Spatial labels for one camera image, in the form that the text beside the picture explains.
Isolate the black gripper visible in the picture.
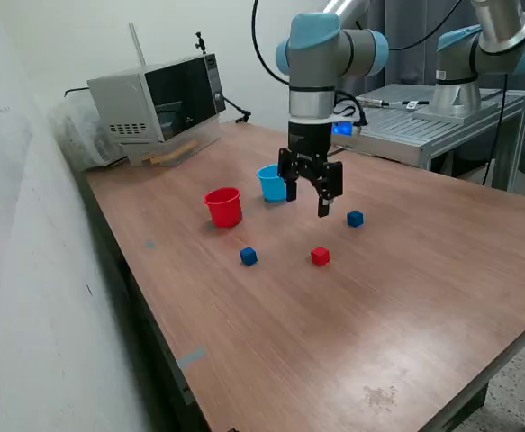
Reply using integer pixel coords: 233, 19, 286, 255
276, 120, 345, 219

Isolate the aluminium robot base table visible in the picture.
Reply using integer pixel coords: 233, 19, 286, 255
331, 83, 525, 193

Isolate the blue plastic cup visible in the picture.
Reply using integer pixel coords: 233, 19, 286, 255
256, 164, 288, 203

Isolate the red plastic cup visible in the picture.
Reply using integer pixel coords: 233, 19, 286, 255
203, 186, 244, 229

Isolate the clear plastic container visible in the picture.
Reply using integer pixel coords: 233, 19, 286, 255
120, 114, 223, 169

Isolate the wooden stick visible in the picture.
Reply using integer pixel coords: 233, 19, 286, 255
140, 139, 199, 166

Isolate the dark grey curtain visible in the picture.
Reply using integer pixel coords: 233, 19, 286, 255
331, 0, 525, 179

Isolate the silver microwave oven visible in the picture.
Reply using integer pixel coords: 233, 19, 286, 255
86, 52, 227, 146

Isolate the large tape mark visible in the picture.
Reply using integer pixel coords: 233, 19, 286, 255
175, 346, 208, 370

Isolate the white thin rod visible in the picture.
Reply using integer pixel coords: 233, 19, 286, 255
128, 21, 148, 68

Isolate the translucent plastic bag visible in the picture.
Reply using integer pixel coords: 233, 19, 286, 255
48, 94, 128, 172

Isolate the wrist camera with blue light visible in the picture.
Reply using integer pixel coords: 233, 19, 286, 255
331, 117, 363, 139

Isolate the silver cable connector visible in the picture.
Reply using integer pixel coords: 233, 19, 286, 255
356, 95, 392, 108

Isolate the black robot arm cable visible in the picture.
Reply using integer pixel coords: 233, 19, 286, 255
250, 0, 464, 127

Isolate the black base cable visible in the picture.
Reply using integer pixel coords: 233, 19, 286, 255
477, 74, 511, 186

